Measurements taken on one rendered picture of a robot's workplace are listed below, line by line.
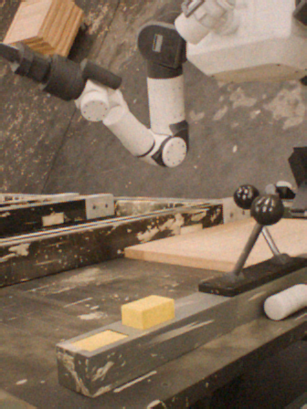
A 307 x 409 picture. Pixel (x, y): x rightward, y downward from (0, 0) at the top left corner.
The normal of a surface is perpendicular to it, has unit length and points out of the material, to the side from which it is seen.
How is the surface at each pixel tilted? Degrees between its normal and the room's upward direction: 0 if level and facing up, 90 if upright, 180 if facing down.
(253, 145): 0
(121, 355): 90
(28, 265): 90
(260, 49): 68
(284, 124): 0
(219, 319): 90
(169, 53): 54
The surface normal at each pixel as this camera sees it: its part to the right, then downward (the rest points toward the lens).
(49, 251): 0.69, 0.04
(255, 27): -0.72, 0.00
